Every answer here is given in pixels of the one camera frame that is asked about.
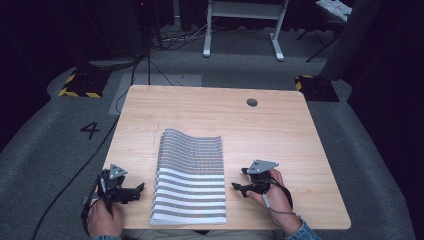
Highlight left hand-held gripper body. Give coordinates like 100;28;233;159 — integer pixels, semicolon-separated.
96;163;135;205

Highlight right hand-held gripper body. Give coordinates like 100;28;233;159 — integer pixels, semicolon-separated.
245;159;280;196

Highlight grey white striped cloth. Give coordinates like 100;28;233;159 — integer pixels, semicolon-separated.
149;128;228;226

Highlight person's right hand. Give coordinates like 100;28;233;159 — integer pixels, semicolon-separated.
245;168;303;236

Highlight person's left hand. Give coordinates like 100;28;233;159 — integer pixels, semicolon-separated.
87;198;124;239

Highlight black chair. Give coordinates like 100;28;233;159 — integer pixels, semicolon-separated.
295;11;346;64

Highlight grey curtain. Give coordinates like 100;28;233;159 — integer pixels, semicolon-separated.
319;0;383;82

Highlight white cloth on chair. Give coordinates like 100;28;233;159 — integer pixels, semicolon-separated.
315;0;354;23

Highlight right gripper grey cable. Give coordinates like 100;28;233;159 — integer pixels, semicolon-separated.
261;176;302;231

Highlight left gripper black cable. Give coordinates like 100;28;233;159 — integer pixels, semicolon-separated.
80;175;108;236

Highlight long black floor cable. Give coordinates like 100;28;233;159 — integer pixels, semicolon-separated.
30;49;151;240

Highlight black yellow striped base plate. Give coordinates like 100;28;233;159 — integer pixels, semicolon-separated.
294;74;341;103
57;67;112;100

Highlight bundle of floor cables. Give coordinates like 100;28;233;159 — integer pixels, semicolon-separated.
149;18;216;52

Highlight white desk frame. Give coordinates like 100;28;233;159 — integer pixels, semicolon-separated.
202;0;291;62

